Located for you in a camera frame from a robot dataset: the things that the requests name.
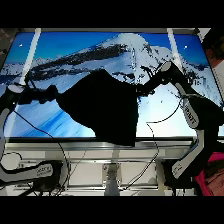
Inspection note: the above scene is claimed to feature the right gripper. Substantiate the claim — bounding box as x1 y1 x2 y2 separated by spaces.
134 79 158 98

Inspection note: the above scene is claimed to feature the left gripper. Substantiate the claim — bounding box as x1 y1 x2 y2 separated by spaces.
38 84 60 105

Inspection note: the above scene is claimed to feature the black cable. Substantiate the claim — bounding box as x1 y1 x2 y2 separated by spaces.
11 109 72 194
120 95 185 192

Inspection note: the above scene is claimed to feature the pink garment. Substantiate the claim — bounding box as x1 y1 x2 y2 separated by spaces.
194 151 224 197

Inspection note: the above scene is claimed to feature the black garment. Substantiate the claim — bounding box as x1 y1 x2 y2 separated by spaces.
54 68 140 148

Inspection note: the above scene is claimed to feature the silver frame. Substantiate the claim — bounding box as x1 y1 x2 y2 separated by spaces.
0 139 224 197

